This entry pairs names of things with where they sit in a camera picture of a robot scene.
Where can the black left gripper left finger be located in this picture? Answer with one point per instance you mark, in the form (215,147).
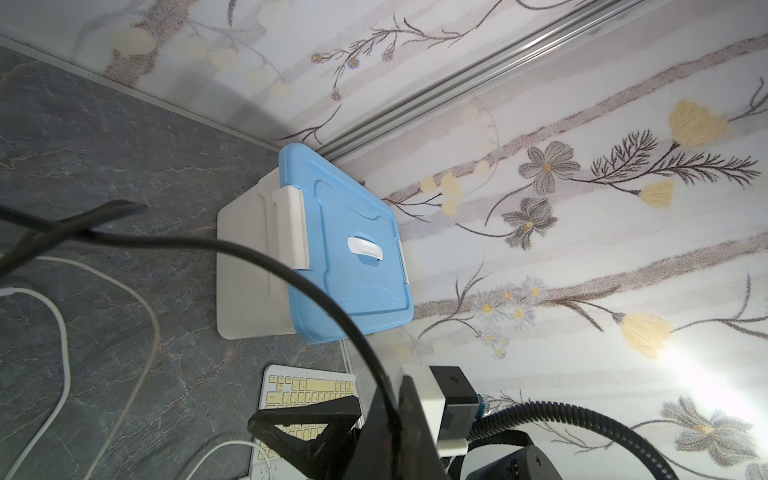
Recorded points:
(373,453)

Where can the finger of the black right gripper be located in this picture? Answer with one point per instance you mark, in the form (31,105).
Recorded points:
(315,439)

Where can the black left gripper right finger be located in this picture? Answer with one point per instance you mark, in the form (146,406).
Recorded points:
(418,457)

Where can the blue lid storage box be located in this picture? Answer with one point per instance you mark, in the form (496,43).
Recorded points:
(315,219)

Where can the white cable yellow keyboard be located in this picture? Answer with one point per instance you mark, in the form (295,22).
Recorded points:
(77,345)

